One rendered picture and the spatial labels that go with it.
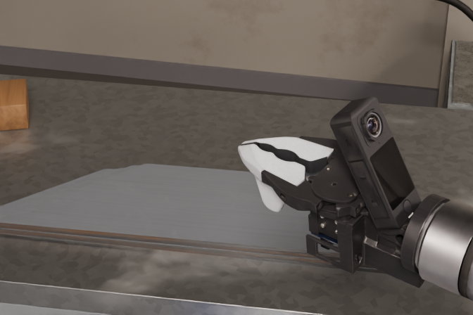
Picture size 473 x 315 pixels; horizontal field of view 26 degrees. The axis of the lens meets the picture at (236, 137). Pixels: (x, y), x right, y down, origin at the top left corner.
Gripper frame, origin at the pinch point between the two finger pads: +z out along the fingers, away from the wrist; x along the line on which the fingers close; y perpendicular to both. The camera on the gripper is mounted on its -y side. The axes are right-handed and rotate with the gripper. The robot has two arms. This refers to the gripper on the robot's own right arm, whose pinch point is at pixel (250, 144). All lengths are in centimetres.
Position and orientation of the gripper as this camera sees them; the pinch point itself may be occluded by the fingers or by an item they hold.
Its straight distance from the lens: 99.1
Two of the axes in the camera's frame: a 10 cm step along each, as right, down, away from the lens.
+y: 0.9, 7.9, 6.1
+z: -7.9, -3.2, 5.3
